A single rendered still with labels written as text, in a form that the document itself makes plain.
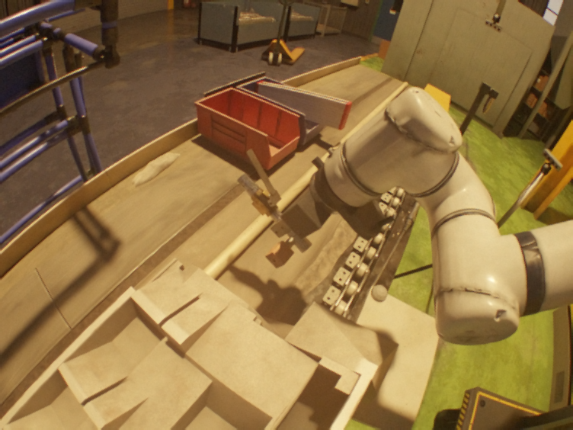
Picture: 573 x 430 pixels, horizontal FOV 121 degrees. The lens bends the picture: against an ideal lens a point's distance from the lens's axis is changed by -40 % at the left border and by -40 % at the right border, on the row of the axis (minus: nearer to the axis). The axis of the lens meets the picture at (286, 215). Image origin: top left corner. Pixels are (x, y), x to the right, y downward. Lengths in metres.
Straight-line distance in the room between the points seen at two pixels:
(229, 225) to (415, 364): 0.58
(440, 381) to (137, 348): 1.56
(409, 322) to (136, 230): 0.73
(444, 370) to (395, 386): 1.15
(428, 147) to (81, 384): 0.52
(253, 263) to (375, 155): 0.45
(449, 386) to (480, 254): 1.52
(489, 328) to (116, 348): 0.48
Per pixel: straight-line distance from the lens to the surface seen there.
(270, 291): 0.64
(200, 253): 0.69
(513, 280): 0.27
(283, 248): 0.49
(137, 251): 0.73
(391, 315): 0.65
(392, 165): 0.30
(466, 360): 1.90
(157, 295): 0.43
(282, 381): 0.37
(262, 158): 0.86
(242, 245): 0.66
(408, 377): 0.64
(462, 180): 0.34
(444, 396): 1.73
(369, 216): 0.40
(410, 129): 0.28
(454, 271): 0.27
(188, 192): 0.83
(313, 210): 0.38
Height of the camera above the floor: 1.33
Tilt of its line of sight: 48 degrees down
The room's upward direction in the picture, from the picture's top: 14 degrees clockwise
